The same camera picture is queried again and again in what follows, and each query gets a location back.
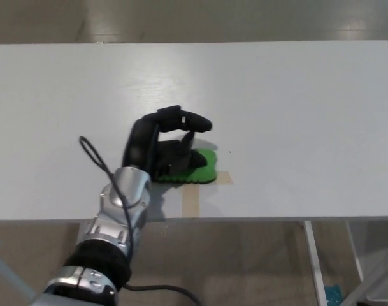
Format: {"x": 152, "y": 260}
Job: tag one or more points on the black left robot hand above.
{"x": 139, "y": 143}

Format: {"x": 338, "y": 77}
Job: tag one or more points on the green whiteboard eraser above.
{"x": 206, "y": 172}

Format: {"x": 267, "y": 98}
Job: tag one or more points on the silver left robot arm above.
{"x": 111, "y": 229}

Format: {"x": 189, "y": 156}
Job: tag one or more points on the long beige masking tape strip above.
{"x": 191, "y": 201}

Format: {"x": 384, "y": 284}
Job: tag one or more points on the short beige masking tape strip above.
{"x": 225, "y": 178}

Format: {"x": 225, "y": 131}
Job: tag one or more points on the white metal table leg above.
{"x": 314, "y": 264}
{"x": 354, "y": 255}

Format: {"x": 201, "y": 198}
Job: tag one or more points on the teal object on floor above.
{"x": 334, "y": 294}

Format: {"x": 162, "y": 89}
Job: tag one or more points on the grey metal frame bar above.
{"x": 5, "y": 274}
{"x": 376, "y": 274}

